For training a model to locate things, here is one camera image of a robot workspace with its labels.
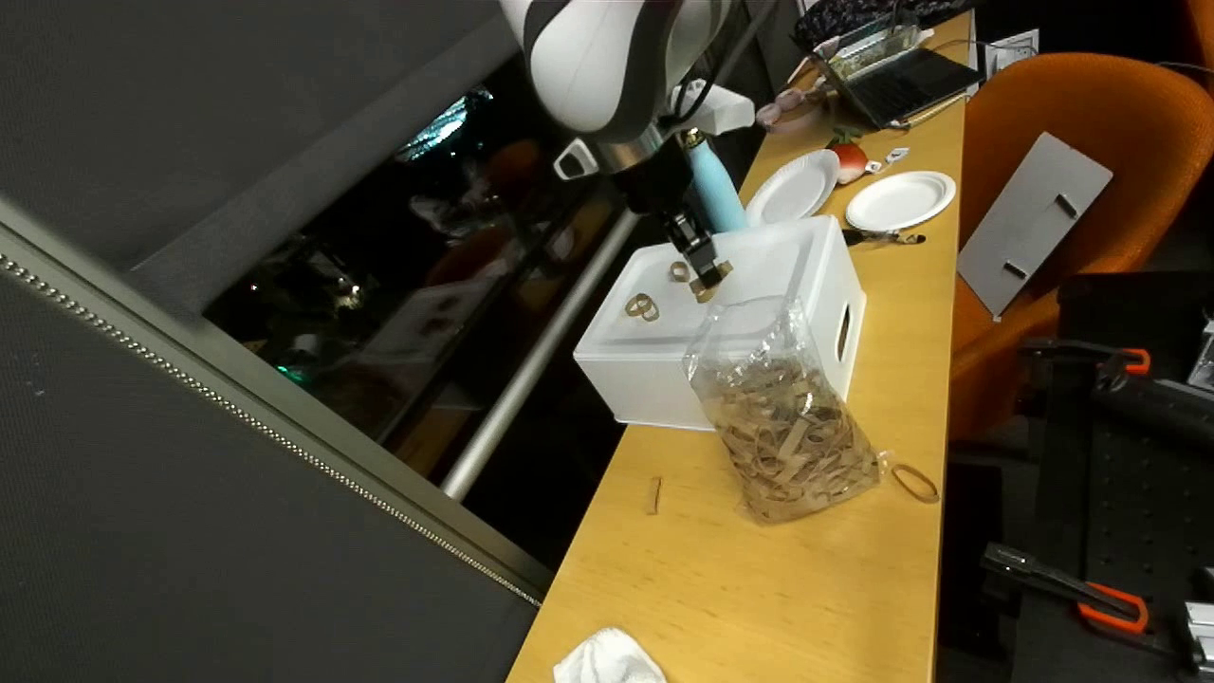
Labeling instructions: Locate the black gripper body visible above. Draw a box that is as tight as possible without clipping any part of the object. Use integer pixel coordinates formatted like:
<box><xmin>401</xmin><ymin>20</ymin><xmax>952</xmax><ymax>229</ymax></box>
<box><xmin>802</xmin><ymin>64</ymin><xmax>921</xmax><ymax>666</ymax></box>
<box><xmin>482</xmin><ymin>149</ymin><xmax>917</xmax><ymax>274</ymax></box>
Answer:
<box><xmin>615</xmin><ymin>131</ymin><xmax>712</xmax><ymax>238</ymax></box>

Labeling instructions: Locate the clear packet of rubber bands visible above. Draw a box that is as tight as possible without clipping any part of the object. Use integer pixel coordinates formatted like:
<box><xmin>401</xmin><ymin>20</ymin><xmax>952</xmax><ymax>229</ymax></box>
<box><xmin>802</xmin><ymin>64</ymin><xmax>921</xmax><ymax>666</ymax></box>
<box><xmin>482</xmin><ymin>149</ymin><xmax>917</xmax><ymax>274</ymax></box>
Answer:
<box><xmin>679</xmin><ymin>292</ymin><xmax>884</xmax><ymax>526</ymax></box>

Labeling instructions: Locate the light blue water bottle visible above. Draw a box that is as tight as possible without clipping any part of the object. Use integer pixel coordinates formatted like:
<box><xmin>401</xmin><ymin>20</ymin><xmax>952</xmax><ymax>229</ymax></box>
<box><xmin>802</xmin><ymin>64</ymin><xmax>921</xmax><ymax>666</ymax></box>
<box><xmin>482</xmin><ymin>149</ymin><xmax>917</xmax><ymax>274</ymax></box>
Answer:
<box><xmin>679</xmin><ymin>131</ymin><xmax>752</xmax><ymax>238</ymax></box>

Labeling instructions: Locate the white paper plate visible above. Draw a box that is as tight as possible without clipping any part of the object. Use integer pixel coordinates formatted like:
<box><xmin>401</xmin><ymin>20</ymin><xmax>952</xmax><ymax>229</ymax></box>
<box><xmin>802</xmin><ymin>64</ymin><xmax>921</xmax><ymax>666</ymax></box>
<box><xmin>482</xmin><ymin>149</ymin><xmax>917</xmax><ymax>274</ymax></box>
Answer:
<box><xmin>745</xmin><ymin>149</ymin><xmax>845</xmax><ymax>232</ymax></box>
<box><xmin>844</xmin><ymin>165</ymin><xmax>961</xmax><ymax>238</ymax></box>

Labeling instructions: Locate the white plastic storage box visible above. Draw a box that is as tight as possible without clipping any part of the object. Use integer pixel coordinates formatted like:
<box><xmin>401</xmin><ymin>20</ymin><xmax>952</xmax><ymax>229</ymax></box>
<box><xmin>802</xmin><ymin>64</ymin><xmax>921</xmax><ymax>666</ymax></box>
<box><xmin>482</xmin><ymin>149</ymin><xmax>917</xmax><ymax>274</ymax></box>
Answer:
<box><xmin>568</xmin><ymin>213</ymin><xmax>874</xmax><ymax>435</ymax></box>

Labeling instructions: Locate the red strawberry plush toy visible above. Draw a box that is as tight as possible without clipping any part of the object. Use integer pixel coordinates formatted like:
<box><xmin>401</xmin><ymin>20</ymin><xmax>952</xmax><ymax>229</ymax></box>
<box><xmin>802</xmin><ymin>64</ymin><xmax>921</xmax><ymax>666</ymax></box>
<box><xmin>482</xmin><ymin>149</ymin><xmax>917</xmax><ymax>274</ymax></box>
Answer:
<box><xmin>831</xmin><ymin>140</ymin><xmax>878</xmax><ymax>178</ymax></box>

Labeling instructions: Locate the silver metal handrail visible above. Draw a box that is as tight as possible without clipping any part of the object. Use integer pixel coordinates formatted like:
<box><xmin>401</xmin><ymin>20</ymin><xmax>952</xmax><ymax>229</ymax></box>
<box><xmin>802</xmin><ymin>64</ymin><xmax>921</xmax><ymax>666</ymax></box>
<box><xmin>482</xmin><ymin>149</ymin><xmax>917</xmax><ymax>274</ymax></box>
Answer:
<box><xmin>435</xmin><ymin>206</ymin><xmax>642</xmax><ymax>504</ymax></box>

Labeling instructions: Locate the black laptop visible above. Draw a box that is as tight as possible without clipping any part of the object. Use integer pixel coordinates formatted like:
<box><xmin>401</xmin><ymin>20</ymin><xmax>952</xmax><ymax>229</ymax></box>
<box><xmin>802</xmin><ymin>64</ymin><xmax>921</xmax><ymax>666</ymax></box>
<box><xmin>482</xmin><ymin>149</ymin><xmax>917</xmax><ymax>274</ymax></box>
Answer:
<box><xmin>837</xmin><ymin>44</ymin><xmax>986</xmax><ymax>131</ymax></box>

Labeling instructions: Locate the black keyboard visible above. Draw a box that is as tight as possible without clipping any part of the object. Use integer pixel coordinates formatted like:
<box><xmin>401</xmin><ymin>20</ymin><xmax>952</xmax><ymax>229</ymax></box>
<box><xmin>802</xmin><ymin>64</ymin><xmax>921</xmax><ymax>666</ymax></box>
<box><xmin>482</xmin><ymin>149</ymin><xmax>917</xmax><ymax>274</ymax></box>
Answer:
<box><xmin>793</xmin><ymin>0</ymin><xmax>978</xmax><ymax>53</ymax></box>

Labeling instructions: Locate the white paper sheet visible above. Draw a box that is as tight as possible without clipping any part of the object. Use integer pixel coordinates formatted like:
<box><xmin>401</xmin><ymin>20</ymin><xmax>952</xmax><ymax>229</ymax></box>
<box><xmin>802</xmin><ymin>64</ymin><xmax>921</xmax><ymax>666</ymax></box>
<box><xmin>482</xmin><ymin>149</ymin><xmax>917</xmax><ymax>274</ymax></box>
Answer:
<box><xmin>983</xmin><ymin>25</ymin><xmax>1047</xmax><ymax>78</ymax></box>

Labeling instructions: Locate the white crumpled cloth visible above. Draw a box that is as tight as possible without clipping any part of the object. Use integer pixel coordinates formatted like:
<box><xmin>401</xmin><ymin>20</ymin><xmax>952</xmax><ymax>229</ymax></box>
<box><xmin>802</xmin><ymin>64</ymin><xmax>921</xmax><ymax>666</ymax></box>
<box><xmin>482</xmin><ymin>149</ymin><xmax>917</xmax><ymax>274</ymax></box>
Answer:
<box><xmin>551</xmin><ymin>625</ymin><xmax>670</xmax><ymax>683</ymax></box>

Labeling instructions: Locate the orange chair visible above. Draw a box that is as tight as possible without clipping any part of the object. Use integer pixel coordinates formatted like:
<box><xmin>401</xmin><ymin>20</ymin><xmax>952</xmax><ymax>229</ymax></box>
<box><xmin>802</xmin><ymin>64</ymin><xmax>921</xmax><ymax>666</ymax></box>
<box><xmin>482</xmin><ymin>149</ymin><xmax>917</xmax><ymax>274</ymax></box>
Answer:
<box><xmin>943</xmin><ymin>48</ymin><xmax>1214</xmax><ymax>447</ymax></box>

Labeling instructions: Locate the black perforated board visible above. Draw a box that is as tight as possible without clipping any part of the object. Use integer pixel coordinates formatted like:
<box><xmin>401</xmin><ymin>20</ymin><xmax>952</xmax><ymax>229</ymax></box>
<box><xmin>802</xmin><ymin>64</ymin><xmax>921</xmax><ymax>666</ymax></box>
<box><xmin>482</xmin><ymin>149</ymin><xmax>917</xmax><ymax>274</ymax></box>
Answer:
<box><xmin>935</xmin><ymin>270</ymin><xmax>1214</xmax><ymax>683</ymax></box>

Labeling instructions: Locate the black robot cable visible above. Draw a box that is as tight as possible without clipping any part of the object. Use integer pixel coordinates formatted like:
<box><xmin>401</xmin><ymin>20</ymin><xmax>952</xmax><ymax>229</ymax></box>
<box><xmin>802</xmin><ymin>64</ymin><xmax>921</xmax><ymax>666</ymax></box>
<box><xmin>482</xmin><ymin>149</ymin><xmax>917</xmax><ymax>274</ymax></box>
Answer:
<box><xmin>655</xmin><ymin>0</ymin><xmax>793</xmax><ymax>145</ymax></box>

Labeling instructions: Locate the black clamp with orange handle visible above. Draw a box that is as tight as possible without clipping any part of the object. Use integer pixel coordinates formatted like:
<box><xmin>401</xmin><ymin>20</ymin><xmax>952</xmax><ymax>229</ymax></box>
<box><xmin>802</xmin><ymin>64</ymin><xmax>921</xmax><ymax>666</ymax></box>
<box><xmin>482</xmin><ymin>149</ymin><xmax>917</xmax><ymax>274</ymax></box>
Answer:
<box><xmin>978</xmin><ymin>540</ymin><xmax>1157</xmax><ymax>641</ymax></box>
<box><xmin>1019</xmin><ymin>332</ymin><xmax>1157</xmax><ymax>383</ymax></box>

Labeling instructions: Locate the grey window frame post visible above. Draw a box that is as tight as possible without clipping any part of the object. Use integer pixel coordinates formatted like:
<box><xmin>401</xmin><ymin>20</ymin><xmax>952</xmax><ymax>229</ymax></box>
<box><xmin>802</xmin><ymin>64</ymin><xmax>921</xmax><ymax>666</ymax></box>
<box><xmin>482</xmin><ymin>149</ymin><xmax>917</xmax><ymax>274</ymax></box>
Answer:
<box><xmin>0</xmin><ymin>184</ymin><xmax>556</xmax><ymax>604</ymax></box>

